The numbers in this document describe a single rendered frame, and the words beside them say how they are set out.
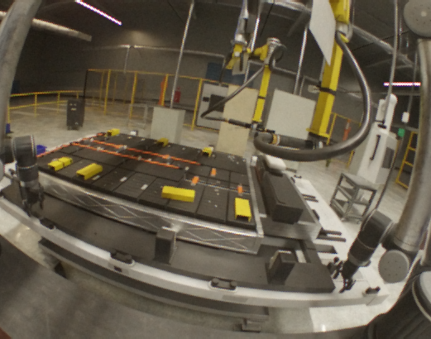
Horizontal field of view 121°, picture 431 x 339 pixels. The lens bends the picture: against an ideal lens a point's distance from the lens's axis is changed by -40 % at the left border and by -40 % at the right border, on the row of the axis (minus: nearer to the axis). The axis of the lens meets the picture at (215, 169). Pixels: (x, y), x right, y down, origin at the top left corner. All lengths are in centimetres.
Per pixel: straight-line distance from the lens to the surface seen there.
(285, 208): 103
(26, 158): 101
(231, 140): 561
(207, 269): 86
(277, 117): 556
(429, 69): 69
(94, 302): 72
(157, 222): 94
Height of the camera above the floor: 151
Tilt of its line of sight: 20 degrees down
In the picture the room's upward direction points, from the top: 12 degrees clockwise
